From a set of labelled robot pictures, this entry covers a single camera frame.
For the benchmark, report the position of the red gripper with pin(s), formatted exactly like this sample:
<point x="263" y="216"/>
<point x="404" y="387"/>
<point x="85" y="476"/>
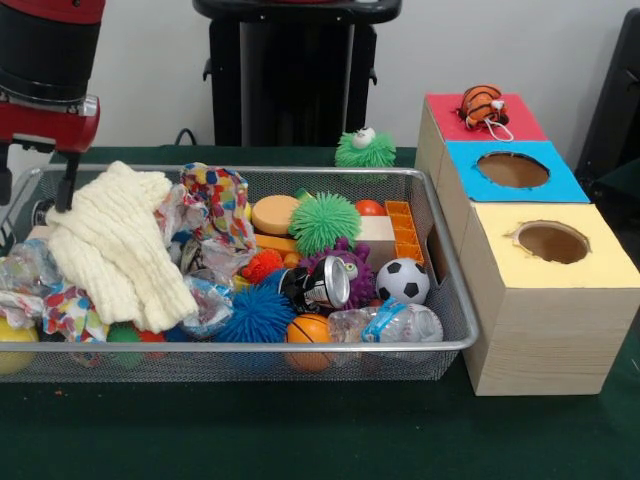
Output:
<point x="50" y="125"/>

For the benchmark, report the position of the cream quilted cloth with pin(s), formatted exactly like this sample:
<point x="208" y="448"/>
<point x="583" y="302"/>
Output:
<point x="115" y="250"/>

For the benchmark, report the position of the small colourful dotted cloth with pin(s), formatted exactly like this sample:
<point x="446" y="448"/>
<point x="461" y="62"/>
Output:
<point x="215" y="210"/>

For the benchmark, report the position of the green spiky ball with eyes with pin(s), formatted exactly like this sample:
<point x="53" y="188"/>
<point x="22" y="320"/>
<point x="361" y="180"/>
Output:
<point x="365" y="150"/>

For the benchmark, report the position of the purple spiky monster toy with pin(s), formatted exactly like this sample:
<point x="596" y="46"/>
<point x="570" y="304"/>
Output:
<point x="357" y="270"/>

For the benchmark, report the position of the orange striped plush tiger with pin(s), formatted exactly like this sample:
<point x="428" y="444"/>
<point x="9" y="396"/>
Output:
<point x="480" y="105"/>

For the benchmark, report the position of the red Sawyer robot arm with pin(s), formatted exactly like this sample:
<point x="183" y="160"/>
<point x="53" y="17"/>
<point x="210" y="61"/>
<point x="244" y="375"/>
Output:
<point x="45" y="50"/>

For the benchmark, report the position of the clear mesh bin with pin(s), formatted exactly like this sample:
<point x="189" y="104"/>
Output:
<point x="250" y="360"/>

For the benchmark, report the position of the wooden box with three holes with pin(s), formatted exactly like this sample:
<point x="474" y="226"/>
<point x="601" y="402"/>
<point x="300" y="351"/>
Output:
<point x="550" y="340"/>

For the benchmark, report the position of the orange sponge disc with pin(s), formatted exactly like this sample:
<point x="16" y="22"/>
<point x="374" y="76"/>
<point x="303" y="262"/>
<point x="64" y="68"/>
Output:
<point x="272" y="212"/>

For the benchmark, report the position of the blue spiky ball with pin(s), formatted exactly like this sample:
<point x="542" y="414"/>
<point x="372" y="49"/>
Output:
<point x="255" y="315"/>

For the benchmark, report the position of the plain green spiky ball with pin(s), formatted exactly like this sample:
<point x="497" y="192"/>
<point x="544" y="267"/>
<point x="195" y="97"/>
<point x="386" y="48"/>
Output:
<point x="322" y="222"/>

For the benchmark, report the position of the crushed drink can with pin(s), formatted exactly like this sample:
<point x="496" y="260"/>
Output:
<point x="320" y="287"/>

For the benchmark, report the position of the orange toy basketball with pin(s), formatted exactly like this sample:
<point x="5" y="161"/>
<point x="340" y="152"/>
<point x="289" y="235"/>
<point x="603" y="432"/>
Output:
<point x="307" y="327"/>

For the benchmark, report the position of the dark green table cloth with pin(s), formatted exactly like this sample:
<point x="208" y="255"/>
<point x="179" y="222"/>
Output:
<point x="300" y="430"/>

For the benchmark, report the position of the orange toy brick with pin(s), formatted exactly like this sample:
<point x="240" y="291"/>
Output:
<point x="405" y="230"/>

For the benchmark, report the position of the toy soccer ball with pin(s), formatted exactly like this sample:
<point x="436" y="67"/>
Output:
<point x="402" y="281"/>

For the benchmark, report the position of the black chair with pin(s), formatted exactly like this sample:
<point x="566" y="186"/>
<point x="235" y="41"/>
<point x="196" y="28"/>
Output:
<point x="615" y="100"/>

